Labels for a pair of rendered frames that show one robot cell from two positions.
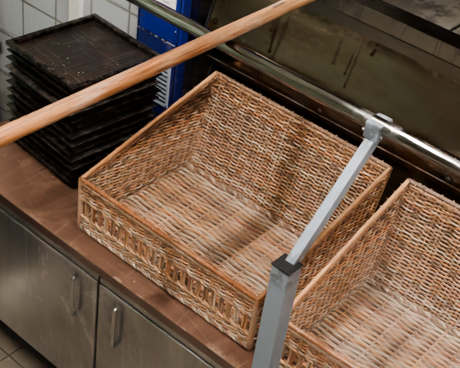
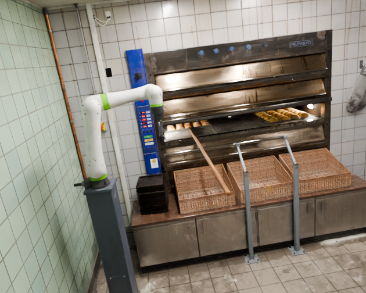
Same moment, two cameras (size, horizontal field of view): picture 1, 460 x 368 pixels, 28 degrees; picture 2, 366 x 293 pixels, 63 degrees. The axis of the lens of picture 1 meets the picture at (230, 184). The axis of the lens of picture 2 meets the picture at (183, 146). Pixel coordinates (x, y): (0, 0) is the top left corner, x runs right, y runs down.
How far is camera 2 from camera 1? 1.93 m
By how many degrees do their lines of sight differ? 40
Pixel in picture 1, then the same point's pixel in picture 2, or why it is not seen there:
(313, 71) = (197, 156)
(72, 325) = (189, 240)
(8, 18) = not seen: hidden behind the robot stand
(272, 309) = (247, 182)
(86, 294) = (192, 227)
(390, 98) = (215, 151)
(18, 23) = not seen: hidden behind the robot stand
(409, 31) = (213, 136)
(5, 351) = (166, 272)
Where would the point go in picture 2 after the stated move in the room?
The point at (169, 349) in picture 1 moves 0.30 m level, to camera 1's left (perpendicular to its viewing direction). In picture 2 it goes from (219, 220) to (197, 233)
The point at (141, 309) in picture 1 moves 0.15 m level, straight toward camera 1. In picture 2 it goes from (209, 216) to (222, 221)
